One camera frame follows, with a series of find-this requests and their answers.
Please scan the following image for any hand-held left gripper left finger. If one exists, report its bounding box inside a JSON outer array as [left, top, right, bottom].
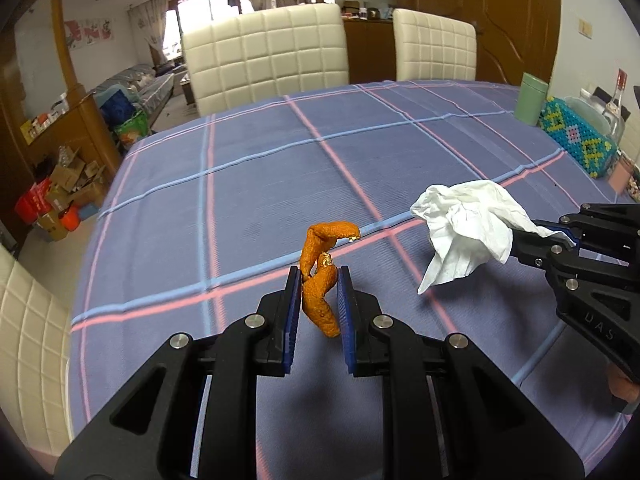
[[54, 266, 303, 480]]

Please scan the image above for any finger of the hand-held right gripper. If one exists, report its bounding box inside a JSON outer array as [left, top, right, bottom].
[[510, 229, 582, 272], [531, 203, 640, 261]]

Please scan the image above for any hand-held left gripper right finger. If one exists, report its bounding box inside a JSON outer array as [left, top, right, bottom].
[[337, 266, 586, 480]]

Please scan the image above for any yellow snack wrapper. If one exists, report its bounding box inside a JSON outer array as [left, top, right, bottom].
[[298, 220, 362, 340]]

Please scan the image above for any white tissue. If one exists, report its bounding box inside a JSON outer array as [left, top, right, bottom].
[[409, 179, 554, 296]]

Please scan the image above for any person's right hand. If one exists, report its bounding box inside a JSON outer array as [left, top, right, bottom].
[[607, 361, 640, 414]]

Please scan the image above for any pink box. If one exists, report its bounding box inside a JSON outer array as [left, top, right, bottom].
[[606, 152, 639, 194]]

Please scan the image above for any colourful beaded tissue box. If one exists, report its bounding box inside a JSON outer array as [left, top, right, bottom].
[[538, 97, 619, 181]]

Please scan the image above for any clear plastic container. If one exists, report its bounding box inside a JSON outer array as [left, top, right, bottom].
[[562, 94, 626, 147]]

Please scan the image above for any blue plaid tablecloth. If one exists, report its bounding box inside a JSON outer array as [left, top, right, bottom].
[[67, 79, 640, 480]]

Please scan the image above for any glass bottle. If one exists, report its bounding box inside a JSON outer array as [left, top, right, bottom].
[[606, 67, 632, 122]]

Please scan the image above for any green cup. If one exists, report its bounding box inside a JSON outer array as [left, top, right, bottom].
[[513, 72, 549, 127]]

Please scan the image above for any wooden door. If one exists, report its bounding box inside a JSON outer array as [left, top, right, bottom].
[[456, 0, 562, 87]]

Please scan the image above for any cream quilted chair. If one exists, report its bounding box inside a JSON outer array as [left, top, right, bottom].
[[0, 244, 74, 457], [392, 8, 477, 83], [180, 3, 350, 119]]

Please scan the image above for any colourful printed bag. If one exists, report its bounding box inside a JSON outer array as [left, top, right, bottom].
[[113, 109, 152, 149]]

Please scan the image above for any pile of cardboard boxes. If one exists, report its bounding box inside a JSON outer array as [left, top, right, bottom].
[[32, 144, 109, 242]]

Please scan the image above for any wooden sideboard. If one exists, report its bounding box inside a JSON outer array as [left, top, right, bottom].
[[342, 16, 399, 84]]

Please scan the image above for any grey covered sofa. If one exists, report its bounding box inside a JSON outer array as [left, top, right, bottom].
[[89, 62, 177, 127]]

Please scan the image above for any blue bag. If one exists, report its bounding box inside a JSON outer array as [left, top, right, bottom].
[[99, 89, 134, 122]]

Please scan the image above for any red box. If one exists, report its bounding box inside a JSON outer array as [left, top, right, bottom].
[[14, 179, 52, 222]]

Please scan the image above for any wooden partition counter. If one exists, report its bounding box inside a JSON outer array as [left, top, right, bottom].
[[0, 85, 124, 241]]

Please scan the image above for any window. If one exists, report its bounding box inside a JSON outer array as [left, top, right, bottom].
[[164, 0, 262, 62]]

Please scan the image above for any patterned curtain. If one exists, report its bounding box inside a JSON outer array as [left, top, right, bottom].
[[127, 0, 169, 64]]

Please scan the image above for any wall poster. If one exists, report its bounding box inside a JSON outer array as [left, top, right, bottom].
[[64, 17, 114, 49]]

